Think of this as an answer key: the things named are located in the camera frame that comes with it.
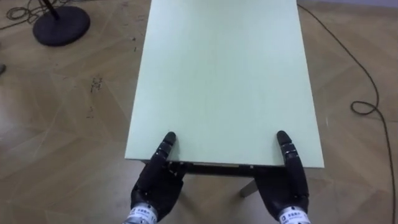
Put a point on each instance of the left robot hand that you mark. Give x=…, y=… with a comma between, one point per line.
x=158, y=183

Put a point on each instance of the black round stand base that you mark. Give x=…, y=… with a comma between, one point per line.
x=60, y=25

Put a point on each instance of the white rectangular table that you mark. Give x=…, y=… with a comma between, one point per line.
x=225, y=84

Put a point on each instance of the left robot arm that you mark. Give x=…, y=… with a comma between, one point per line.
x=141, y=214

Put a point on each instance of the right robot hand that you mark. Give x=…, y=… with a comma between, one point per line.
x=284, y=186

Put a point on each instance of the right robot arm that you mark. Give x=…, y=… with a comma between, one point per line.
x=294, y=215

